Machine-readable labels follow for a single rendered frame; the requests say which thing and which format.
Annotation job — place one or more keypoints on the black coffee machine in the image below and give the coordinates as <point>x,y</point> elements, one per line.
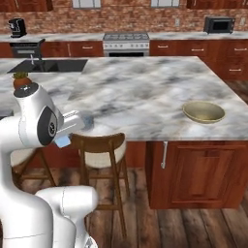
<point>17,27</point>

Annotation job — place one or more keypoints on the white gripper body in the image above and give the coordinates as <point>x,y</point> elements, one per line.
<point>72,122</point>

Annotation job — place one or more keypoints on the potted plant in brown pot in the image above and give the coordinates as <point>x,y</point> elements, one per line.
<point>21,80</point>

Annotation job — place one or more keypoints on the wooden base cupboard run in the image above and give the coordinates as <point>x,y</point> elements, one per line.
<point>210,55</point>
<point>74,49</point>

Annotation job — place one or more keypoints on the black microwave oven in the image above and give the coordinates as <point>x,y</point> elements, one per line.
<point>219,24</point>

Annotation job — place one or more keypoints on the wooden island cupboard door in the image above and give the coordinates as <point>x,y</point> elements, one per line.
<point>203,174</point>

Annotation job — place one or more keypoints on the wooden stool with white cushion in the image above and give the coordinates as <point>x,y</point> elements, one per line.
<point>22,158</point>
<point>103,151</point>

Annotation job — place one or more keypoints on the grey dishwasher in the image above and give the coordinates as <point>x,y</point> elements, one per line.
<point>25,48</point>

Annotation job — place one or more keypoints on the beige ice bowl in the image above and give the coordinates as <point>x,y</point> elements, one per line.
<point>203,113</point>

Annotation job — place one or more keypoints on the black sink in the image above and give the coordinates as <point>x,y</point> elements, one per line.
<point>55,66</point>

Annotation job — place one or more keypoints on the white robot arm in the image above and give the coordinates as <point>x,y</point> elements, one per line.
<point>25,180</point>

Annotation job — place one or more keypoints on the white framed window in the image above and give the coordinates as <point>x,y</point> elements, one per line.
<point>86,3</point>
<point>165,3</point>

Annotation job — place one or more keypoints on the silver stove with oven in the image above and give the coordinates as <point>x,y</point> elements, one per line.
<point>126,43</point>

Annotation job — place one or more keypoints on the wooden wall cupboard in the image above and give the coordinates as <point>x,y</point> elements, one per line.
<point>25,5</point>
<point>219,3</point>

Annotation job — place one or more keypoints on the white wall outlet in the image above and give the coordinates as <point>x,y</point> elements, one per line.
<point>177,22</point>
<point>242,21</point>

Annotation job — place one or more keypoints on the silver tap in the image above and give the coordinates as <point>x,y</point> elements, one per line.
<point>32,59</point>

